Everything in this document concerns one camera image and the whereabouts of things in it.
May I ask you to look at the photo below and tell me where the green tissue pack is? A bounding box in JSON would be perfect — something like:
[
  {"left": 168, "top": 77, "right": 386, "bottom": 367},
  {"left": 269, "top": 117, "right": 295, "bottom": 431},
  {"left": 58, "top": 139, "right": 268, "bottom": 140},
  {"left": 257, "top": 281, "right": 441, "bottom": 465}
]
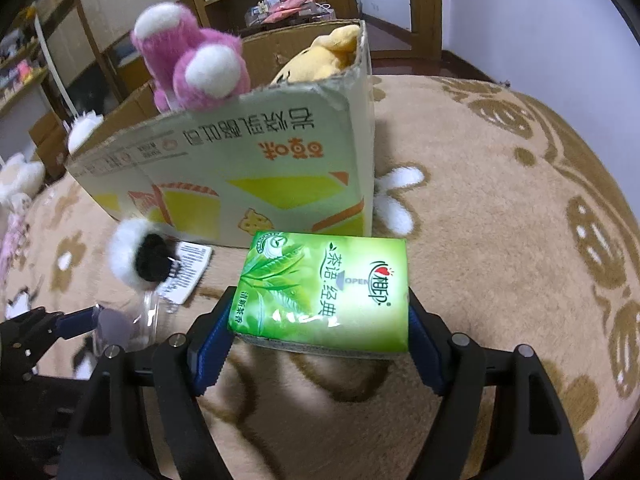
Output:
[{"left": 229, "top": 231, "right": 409, "bottom": 358}]

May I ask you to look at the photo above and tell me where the pink plush bear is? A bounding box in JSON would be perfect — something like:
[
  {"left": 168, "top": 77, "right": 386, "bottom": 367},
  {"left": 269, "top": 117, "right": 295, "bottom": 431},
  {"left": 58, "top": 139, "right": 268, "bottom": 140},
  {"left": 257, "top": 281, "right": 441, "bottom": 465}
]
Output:
[{"left": 131, "top": 2, "right": 250, "bottom": 113}]

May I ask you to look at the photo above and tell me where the yellow dog plush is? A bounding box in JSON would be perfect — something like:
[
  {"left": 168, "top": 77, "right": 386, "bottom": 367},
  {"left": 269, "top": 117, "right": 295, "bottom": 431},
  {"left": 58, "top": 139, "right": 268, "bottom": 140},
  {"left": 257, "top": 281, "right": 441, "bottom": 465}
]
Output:
[{"left": 271, "top": 24, "right": 360, "bottom": 84}]

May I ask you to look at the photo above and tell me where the white printed label tag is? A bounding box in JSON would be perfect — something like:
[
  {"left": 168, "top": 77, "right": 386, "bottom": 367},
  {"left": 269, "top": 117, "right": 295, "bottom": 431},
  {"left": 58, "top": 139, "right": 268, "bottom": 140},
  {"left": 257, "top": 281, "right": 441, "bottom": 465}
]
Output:
[{"left": 156, "top": 242, "right": 214, "bottom": 306}]

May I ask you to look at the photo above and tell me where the cream brown plush toy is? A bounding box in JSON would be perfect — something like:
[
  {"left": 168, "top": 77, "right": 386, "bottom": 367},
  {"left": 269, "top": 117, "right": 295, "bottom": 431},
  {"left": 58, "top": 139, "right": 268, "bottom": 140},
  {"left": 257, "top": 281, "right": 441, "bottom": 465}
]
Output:
[{"left": 0, "top": 153, "right": 46, "bottom": 206}]

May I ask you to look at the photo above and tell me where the brown cardboard box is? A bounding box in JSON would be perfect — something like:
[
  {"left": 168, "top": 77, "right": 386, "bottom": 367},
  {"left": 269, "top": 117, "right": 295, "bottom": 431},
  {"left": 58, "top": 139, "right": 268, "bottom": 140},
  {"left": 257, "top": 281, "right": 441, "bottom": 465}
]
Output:
[{"left": 29, "top": 112, "right": 68, "bottom": 180}]

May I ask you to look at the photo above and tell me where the white round plush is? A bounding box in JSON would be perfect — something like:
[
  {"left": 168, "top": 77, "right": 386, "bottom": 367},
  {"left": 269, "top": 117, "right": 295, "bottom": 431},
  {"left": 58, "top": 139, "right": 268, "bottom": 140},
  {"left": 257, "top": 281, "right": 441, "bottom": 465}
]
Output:
[{"left": 67, "top": 110, "right": 104, "bottom": 155}]

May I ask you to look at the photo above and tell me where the beige floral blanket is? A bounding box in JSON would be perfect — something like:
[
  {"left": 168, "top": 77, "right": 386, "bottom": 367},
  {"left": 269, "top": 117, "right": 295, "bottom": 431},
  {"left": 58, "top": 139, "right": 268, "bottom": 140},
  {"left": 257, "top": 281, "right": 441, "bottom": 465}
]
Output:
[{"left": 0, "top": 74, "right": 640, "bottom": 480}]

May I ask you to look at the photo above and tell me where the white figure display shelf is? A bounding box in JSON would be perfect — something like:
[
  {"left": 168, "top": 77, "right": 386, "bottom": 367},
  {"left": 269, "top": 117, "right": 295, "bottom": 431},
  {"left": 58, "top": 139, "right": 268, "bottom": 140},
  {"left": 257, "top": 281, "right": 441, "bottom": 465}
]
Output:
[{"left": 1, "top": 3, "right": 78, "bottom": 117}]

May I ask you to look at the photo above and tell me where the open cardboard box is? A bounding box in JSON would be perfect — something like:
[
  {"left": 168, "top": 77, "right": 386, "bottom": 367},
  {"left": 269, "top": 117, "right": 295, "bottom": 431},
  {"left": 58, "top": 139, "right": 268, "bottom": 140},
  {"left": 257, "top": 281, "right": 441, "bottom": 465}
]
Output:
[{"left": 67, "top": 21, "right": 375, "bottom": 247}]

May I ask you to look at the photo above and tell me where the large wooden wardrobe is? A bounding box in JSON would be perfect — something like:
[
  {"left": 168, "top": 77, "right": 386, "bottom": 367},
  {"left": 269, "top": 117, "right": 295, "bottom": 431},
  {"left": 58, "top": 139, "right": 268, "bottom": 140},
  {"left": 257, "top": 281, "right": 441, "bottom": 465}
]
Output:
[{"left": 34, "top": 0, "right": 194, "bottom": 113}]

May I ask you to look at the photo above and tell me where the small black side table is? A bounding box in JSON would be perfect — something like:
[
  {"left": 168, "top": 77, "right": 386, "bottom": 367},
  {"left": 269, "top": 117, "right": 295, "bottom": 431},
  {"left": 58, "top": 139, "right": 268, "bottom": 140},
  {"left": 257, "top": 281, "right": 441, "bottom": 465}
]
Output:
[{"left": 239, "top": 0, "right": 336, "bottom": 37}]

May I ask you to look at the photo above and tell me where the pink cloth on table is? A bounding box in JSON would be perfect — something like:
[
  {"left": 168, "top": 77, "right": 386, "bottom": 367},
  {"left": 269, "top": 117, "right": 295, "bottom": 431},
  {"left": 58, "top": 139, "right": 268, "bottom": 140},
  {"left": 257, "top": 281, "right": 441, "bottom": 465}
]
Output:
[{"left": 262, "top": 0, "right": 314, "bottom": 24}]

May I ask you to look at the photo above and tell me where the wooden door with mirror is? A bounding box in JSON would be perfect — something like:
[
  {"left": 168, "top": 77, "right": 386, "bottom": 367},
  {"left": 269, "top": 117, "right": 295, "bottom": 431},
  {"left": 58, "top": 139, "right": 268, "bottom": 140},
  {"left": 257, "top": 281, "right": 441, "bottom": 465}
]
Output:
[{"left": 307, "top": 0, "right": 444, "bottom": 61}]

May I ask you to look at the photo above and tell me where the white black pompom keychain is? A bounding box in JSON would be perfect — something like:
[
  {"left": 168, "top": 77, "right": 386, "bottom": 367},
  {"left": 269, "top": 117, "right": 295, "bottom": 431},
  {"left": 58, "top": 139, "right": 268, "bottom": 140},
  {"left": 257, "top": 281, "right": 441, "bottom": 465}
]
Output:
[{"left": 108, "top": 218, "right": 181, "bottom": 290}]

